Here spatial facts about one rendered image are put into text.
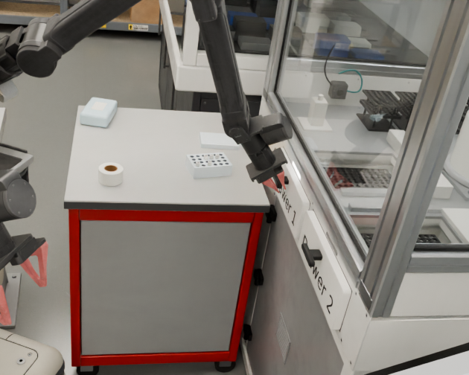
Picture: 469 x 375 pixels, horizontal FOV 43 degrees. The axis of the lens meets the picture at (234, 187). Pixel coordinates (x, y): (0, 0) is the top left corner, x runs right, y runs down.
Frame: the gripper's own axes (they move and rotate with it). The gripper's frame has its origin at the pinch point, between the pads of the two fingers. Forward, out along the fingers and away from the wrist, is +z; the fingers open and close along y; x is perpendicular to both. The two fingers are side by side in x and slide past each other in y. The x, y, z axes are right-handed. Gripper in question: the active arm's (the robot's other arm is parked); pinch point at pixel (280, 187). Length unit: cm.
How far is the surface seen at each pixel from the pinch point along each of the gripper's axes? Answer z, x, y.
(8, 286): 26, 63, -118
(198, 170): -0.9, 26.6, -20.5
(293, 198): 1.7, -4.3, 1.8
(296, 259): 17.4, -8.1, -5.5
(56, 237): 36, 97, -106
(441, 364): -15, -75, 12
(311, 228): -0.2, -19.9, 2.9
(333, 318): 4.8, -42.3, -1.1
